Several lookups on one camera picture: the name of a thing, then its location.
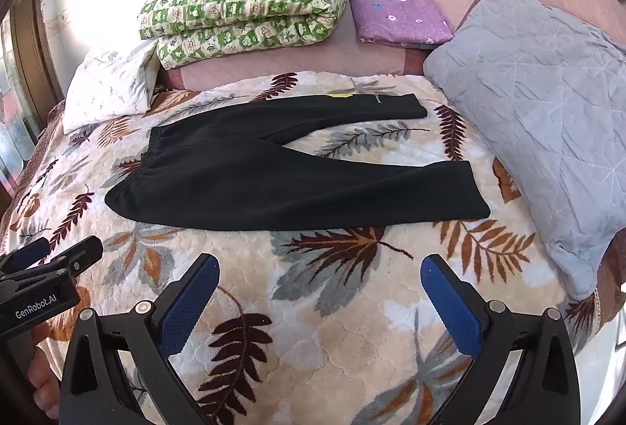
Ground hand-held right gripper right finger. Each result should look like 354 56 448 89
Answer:
421 254 583 425

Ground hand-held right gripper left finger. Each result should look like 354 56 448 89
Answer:
59 253 221 425

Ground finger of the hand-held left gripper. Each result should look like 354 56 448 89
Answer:
46 236 104 282
0 237 50 276

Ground black pants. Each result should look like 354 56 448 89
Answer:
105 93 491 231

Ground person's left hand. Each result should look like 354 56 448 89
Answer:
27 322 63 422

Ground leaf print plush blanket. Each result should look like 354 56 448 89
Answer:
0 72 602 425

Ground white leaf print pillow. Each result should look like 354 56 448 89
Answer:
63 39 160 135

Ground grey quilted pillow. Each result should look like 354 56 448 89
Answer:
423 0 626 301

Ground pink bed sheet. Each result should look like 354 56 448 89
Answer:
155 0 490 92

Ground green patterned folded quilt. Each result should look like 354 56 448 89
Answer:
137 0 352 70

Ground purple floral folded cloth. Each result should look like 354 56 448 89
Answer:
349 0 455 48

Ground wooden window frame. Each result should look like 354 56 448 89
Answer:
0 0 67 215

